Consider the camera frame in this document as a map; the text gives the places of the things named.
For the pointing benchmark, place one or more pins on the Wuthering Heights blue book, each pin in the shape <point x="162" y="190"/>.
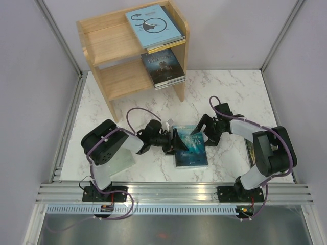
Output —
<point x="163" y="67"/>

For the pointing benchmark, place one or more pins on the dark green gold book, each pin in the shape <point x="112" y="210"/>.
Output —
<point x="250" y="152"/>

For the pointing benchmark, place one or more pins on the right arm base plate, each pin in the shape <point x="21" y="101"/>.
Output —
<point x="228" y="194"/>

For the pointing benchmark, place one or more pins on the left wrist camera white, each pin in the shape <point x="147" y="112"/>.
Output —
<point x="169" y="124"/>

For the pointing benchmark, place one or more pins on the light blue SO book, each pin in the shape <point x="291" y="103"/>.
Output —
<point x="136" y="18"/>

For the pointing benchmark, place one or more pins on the Robinson Crusoe purple book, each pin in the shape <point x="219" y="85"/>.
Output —
<point x="170" y="84"/>

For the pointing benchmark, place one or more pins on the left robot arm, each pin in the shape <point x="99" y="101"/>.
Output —
<point x="106" y="140"/>

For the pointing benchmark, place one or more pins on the white slotted cable duct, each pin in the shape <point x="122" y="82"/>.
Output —
<point x="138" y="209"/>

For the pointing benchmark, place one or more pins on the aluminium rail beam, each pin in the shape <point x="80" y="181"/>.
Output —
<point x="68" y="192"/>

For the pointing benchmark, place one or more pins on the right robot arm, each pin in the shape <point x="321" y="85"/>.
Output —
<point x="274" y="154"/>

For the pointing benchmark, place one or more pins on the black book with barcode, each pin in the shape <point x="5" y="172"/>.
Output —
<point x="176" y="23"/>

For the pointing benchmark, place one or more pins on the pale green book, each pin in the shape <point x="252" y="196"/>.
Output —
<point x="121" y="161"/>

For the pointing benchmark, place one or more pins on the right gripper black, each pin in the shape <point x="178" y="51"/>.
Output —
<point x="213" y="140"/>

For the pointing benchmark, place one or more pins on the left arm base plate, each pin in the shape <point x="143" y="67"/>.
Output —
<point x="92" y="195"/>

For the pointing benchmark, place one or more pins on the yellow book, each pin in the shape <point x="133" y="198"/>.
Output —
<point x="166" y="46"/>

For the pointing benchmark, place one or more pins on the teal underwater cover book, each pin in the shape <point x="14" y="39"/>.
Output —
<point x="196" y="156"/>

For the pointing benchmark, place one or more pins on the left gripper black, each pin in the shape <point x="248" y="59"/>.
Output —
<point x="177" y="143"/>

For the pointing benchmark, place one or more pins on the wooden two-tier shelf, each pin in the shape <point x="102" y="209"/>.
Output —
<point x="113" y="54"/>

